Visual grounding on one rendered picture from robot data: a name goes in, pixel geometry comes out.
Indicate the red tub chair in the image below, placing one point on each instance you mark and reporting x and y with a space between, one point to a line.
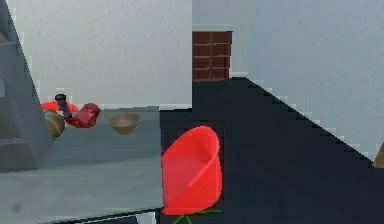
191 173

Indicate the brown bowl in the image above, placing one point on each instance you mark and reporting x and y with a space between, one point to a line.
124 123

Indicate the grey table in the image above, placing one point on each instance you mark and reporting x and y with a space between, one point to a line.
93 166

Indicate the dark pepper mill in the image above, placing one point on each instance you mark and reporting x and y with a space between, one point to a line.
63 105

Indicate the olive round pot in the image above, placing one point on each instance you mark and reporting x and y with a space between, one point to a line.
56 123

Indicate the red plate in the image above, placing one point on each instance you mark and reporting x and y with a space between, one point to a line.
50 106

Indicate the grey fridge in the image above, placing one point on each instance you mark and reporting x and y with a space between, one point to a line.
18 106

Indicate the tan object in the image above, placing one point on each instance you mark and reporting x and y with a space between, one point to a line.
379 157

